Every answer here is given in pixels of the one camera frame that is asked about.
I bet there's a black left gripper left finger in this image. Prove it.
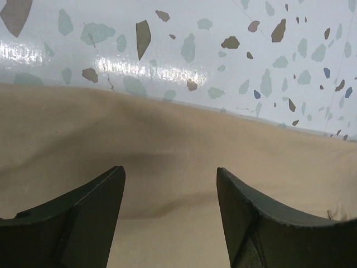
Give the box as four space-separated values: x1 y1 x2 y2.
1 166 126 267

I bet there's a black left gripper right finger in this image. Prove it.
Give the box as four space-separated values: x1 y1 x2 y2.
216 167 356 267

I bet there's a beige t-shirt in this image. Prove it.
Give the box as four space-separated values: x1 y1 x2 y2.
1 84 356 267

